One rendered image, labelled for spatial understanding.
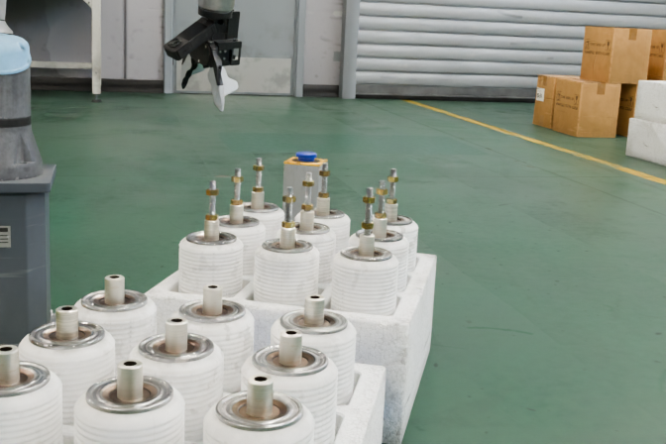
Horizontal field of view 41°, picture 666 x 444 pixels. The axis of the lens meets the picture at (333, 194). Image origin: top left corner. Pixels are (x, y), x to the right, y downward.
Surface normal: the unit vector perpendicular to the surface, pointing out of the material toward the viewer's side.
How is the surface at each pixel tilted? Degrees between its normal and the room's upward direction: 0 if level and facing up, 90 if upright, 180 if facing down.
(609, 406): 0
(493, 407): 0
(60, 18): 90
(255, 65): 90
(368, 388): 0
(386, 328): 90
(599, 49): 90
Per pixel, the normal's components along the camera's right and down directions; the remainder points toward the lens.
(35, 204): 0.86, 0.14
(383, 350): -0.21, 0.18
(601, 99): 0.22, 0.20
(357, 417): 0.04, -0.98
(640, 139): -0.97, 0.00
